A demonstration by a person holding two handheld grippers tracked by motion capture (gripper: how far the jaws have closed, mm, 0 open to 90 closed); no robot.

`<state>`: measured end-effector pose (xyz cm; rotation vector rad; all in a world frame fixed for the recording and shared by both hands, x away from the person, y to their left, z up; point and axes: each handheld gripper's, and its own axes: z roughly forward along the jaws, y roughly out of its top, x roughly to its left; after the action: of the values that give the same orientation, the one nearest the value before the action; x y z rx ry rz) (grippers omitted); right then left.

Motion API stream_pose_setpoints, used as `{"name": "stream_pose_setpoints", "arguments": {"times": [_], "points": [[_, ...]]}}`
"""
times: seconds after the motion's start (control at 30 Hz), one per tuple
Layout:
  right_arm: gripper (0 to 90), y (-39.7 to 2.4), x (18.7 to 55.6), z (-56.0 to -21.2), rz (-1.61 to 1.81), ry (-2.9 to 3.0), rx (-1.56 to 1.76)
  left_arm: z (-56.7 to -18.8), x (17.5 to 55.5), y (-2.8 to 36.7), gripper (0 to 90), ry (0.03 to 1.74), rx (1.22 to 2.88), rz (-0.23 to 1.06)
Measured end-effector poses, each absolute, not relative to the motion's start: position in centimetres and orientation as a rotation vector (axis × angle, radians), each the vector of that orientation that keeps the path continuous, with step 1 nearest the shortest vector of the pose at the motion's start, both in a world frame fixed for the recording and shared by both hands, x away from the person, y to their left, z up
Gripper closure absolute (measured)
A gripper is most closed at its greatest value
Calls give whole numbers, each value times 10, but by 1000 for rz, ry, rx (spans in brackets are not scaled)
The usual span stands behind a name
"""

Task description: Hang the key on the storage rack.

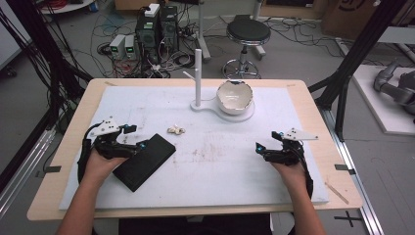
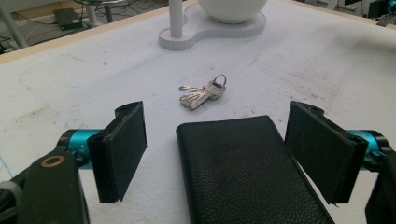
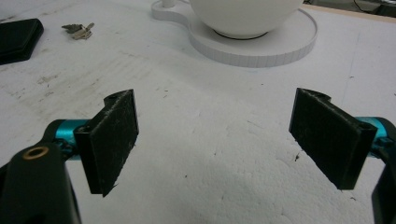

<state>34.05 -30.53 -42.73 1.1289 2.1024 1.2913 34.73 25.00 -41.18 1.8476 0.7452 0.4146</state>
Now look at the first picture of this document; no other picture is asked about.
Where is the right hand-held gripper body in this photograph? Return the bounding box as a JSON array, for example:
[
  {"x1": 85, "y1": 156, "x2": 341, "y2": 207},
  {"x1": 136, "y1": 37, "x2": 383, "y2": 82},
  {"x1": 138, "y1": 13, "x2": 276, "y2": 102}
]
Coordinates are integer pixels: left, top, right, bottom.
[{"x1": 263, "y1": 127, "x2": 319, "y2": 166}]

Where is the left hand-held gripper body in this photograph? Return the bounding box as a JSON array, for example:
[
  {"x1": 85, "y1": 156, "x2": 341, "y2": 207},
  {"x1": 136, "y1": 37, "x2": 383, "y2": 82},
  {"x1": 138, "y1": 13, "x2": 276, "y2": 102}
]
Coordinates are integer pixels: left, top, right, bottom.
[{"x1": 87, "y1": 117, "x2": 138, "y2": 161}]

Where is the person's left hand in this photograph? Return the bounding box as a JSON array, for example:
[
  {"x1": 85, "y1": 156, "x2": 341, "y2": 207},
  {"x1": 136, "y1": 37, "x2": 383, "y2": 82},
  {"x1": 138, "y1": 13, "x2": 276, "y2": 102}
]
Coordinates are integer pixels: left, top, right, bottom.
[{"x1": 80, "y1": 148, "x2": 130, "y2": 189}]

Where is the person's right hand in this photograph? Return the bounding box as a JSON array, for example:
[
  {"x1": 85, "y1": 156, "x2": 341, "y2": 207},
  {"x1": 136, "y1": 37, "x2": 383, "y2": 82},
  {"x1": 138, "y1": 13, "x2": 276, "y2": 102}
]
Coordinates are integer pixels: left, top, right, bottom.
[{"x1": 270, "y1": 160, "x2": 311, "y2": 198}]

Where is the flat black rectangular box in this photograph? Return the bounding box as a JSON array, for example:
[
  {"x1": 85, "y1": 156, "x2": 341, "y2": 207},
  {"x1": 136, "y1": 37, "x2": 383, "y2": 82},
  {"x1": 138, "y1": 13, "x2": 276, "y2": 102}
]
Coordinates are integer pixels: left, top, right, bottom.
[{"x1": 112, "y1": 132, "x2": 177, "y2": 193}]

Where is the small cream crumpled item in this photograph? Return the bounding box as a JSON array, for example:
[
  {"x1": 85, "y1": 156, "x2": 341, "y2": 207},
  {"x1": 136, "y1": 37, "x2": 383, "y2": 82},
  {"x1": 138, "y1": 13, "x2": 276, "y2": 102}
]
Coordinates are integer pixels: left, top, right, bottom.
[{"x1": 166, "y1": 124, "x2": 187, "y2": 136}]

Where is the light wooden table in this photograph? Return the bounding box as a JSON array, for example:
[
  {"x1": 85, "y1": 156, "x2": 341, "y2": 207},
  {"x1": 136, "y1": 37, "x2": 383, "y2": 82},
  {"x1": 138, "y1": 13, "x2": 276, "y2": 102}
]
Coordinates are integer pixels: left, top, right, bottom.
[{"x1": 26, "y1": 77, "x2": 364, "y2": 222}]

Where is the white eggshell-shaped bowl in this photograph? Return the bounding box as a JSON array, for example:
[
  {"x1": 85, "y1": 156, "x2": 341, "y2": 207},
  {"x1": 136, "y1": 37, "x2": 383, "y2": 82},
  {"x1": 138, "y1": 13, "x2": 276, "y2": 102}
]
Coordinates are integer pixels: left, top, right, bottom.
[{"x1": 215, "y1": 79, "x2": 254, "y2": 117}]

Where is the black tape piece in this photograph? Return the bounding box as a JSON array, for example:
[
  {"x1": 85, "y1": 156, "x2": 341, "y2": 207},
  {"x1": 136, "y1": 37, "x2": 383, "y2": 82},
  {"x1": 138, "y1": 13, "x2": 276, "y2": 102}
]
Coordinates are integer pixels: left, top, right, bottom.
[
  {"x1": 43, "y1": 164, "x2": 63, "y2": 174},
  {"x1": 334, "y1": 164, "x2": 357, "y2": 176}
]

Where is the white foam mat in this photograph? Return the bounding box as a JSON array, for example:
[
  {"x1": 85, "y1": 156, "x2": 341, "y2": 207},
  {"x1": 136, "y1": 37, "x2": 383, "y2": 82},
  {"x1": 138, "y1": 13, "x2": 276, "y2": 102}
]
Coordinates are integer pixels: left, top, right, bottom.
[{"x1": 59, "y1": 84, "x2": 329, "y2": 212}]

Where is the thin wooden stick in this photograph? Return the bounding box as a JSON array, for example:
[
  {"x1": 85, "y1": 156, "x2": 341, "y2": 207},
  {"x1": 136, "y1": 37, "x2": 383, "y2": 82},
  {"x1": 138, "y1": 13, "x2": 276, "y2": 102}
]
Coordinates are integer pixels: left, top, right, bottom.
[{"x1": 325, "y1": 181, "x2": 350, "y2": 206}]

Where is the grey power supply unit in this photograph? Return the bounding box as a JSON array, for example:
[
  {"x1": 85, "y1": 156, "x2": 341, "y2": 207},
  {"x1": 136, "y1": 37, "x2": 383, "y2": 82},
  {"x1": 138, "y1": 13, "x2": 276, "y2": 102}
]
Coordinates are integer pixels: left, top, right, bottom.
[
  {"x1": 123, "y1": 33, "x2": 138, "y2": 61},
  {"x1": 109, "y1": 33, "x2": 127, "y2": 61}
]

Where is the black computer tower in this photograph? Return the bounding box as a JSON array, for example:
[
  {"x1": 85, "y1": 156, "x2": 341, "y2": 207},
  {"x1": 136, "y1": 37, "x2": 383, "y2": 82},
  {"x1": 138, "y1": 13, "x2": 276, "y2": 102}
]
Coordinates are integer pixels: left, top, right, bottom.
[
  {"x1": 134, "y1": 13, "x2": 162, "y2": 64},
  {"x1": 159, "y1": 4, "x2": 181, "y2": 54}
]

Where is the person's dark clothing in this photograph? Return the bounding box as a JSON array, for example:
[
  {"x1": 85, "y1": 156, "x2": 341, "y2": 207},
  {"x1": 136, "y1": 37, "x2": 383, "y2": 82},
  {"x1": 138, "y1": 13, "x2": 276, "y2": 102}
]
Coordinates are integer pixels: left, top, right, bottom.
[{"x1": 117, "y1": 212, "x2": 272, "y2": 235}]

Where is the white floor board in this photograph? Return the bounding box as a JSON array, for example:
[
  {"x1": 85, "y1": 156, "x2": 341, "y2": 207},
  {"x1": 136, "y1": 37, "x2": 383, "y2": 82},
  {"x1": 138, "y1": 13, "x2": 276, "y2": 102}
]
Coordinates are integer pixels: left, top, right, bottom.
[{"x1": 351, "y1": 64, "x2": 415, "y2": 137}]

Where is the black round stool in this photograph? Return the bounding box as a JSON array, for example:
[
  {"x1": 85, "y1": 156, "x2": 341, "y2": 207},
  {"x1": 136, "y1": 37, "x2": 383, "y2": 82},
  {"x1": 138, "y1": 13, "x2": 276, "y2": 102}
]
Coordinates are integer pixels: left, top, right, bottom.
[{"x1": 221, "y1": 14, "x2": 272, "y2": 80}]

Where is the white metal stand leg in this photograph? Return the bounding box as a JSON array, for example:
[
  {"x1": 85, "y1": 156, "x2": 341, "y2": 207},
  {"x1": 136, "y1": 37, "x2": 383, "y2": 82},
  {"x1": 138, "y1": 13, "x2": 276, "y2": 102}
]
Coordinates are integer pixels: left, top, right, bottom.
[
  {"x1": 252, "y1": 0, "x2": 267, "y2": 62},
  {"x1": 195, "y1": 0, "x2": 212, "y2": 63}
]

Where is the white box on tower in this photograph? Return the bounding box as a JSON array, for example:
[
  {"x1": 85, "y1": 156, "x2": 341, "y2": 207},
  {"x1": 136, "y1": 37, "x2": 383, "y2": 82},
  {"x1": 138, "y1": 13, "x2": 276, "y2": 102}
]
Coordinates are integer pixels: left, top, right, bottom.
[{"x1": 144, "y1": 3, "x2": 161, "y2": 19}]

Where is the round white table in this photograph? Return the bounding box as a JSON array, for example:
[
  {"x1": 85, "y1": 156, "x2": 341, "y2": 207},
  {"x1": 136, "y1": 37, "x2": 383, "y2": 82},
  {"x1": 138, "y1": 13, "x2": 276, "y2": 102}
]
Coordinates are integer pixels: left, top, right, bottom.
[{"x1": 38, "y1": 0, "x2": 96, "y2": 15}]

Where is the brown cardboard box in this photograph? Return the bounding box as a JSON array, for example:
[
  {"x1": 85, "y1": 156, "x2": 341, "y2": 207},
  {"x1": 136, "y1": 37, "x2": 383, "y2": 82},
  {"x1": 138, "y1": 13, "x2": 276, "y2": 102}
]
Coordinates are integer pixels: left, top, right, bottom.
[{"x1": 320, "y1": 0, "x2": 381, "y2": 39}]

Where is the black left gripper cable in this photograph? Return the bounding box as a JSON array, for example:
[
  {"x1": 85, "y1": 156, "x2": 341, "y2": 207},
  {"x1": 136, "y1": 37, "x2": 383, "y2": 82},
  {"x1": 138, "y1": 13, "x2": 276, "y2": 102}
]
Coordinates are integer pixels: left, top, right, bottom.
[{"x1": 76, "y1": 121, "x2": 104, "y2": 187}]

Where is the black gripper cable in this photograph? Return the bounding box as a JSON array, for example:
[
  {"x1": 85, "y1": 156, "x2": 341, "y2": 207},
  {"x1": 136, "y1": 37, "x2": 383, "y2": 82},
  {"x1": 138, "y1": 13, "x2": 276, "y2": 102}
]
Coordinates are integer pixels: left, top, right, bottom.
[
  {"x1": 76, "y1": 121, "x2": 104, "y2": 187},
  {"x1": 297, "y1": 142, "x2": 315, "y2": 201}
]

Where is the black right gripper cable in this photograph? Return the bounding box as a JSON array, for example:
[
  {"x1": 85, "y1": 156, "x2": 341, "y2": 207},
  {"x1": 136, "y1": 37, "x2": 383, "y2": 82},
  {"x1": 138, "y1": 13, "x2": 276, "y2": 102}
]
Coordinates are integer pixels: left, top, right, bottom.
[{"x1": 297, "y1": 142, "x2": 315, "y2": 201}]

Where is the aluminium floor rail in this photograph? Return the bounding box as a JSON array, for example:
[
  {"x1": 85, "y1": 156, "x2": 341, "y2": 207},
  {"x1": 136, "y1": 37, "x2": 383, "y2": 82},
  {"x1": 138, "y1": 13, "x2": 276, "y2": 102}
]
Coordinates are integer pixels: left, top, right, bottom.
[
  {"x1": 318, "y1": 107, "x2": 386, "y2": 235},
  {"x1": 0, "y1": 128, "x2": 57, "y2": 218}
]

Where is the tangle of floor cables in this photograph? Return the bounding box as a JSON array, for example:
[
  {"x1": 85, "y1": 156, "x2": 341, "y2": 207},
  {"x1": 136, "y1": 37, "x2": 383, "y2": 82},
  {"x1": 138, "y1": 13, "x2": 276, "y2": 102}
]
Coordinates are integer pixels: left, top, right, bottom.
[{"x1": 72, "y1": 3, "x2": 346, "y2": 79}]

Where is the white stand with post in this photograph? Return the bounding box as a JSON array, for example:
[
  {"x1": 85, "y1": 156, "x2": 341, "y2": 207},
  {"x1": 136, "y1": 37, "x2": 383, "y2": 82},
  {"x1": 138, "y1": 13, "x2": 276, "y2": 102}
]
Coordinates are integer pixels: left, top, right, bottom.
[{"x1": 182, "y1": 48, "x2": 255, "y2": 123}]

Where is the black frame with cable bundles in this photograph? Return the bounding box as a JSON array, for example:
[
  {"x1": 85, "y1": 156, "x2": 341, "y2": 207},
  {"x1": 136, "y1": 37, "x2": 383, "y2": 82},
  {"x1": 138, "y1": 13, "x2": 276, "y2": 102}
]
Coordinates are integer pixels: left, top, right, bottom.
[{"x1": 0, "y1": 0, "x2": 95, "y2": 133}]

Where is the black metal frame strut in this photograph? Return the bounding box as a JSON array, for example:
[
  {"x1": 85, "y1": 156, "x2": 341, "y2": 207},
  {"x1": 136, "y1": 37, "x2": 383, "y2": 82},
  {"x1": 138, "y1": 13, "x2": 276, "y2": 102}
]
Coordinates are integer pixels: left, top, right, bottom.
[{"x1": 307, "y1": 0, "x2": 409, "y2": 142}]

